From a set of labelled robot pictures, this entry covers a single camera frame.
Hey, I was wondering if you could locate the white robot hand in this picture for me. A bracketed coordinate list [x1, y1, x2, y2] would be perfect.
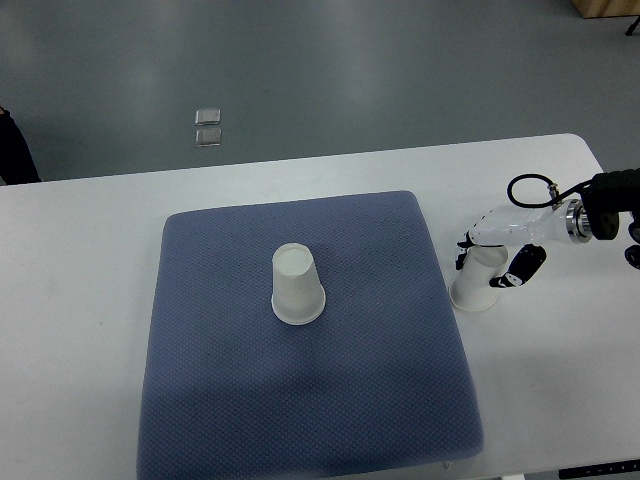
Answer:
[455, 199, 591, 289]

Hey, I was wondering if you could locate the white paper cup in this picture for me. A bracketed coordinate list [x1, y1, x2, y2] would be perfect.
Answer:
[271, 243, 326, 326]
[449, 246, 508, 312]

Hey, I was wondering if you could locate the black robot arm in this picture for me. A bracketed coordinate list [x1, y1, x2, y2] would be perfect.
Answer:
[455, 169, 639, 289]

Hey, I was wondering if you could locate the blue quilted cushion mat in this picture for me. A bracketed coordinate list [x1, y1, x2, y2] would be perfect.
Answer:
[137, 191, 483, 479]

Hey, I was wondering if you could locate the white paper cup on mat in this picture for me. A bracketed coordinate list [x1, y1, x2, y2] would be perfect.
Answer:
[271, 243, 326, 326]

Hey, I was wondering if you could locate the black table control panel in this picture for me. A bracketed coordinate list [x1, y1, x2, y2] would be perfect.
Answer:
[558, 460, 639, 479]

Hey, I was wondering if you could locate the black tripod foot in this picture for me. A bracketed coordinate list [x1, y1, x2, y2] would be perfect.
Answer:
[625, 17, 640, 36]

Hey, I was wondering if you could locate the wooden furniture corner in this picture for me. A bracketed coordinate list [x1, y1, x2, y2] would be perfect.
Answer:
[571, 0, 639, 19]

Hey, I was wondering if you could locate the upper metal floor plate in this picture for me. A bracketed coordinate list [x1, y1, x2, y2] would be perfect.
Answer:
[195, 107, 221, 126]

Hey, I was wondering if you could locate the black cable loop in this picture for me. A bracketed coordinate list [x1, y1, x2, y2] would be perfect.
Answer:
[506, 173, 596, 211]

